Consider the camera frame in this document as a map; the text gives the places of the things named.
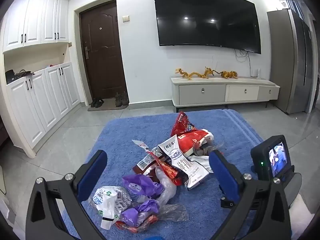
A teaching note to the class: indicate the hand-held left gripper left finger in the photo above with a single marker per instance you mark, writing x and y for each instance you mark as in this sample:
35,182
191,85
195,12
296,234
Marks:
92,175

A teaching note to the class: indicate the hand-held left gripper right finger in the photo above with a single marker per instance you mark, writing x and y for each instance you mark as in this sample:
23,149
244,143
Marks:
222,175

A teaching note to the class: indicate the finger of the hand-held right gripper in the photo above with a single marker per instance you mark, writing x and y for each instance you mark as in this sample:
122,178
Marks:
227,203

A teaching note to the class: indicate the white plastic bag green print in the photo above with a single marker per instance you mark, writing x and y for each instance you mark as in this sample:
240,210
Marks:
110,200

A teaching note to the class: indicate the grey wrapper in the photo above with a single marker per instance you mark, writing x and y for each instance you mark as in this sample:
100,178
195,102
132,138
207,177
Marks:
203,150

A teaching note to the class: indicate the white milk carton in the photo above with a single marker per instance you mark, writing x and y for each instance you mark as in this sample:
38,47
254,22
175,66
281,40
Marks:
180,160

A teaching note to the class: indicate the red white package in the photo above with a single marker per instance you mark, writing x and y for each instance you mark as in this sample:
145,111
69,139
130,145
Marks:
192,140

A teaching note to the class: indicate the purple plastic bag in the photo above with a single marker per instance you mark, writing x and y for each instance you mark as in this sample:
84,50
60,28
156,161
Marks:
147,206
140,183

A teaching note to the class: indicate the red foil wrapper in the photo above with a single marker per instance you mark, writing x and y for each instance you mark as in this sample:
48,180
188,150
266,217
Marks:
172,173

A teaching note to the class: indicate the dark red snack packet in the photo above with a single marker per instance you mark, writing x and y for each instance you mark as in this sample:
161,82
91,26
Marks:
145,170

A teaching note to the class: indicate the clear plastic wrap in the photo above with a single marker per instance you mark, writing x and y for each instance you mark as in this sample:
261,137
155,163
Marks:
175,212

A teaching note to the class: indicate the white red strip wrapper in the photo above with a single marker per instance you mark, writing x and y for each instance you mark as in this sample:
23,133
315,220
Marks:
141,145

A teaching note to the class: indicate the clear plastic bag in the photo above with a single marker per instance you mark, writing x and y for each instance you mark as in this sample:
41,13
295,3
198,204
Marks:
165,187

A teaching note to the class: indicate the red snack bag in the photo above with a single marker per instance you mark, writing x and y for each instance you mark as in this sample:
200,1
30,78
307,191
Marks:
181,125

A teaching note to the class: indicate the red orange wrapper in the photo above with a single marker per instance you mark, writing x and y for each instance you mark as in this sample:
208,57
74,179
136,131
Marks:
130,228

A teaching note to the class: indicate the blue towel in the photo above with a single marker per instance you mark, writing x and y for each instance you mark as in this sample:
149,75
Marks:
120,140

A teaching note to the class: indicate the grey door mat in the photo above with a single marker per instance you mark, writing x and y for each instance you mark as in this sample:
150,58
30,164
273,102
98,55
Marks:
107,107

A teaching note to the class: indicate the white grey television stand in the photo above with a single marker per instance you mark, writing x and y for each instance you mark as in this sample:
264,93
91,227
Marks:
200,92

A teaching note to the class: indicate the white base cabinet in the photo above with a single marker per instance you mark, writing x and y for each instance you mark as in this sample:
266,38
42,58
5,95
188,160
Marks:
37,105

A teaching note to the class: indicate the golden tiger figure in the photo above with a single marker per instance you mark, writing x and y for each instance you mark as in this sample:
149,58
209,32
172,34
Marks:
228,74

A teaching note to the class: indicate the grey refrigerator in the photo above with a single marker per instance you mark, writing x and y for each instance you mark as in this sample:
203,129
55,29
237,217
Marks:
280,62

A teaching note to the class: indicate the golden dragon figure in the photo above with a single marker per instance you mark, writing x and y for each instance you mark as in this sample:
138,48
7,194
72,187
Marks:
193,75

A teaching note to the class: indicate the dark brown door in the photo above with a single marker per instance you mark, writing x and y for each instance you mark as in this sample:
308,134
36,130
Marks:
102,55

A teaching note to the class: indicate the black bag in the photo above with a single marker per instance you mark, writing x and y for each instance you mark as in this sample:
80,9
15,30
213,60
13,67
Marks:
15,76

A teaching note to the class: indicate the black wall television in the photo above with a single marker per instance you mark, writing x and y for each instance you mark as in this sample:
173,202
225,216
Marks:
205,17

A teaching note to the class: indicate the wall light switch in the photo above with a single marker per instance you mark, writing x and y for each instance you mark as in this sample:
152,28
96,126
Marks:
126,18

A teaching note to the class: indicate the white wall cabinet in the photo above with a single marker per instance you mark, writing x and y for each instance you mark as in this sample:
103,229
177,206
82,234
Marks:
32,17

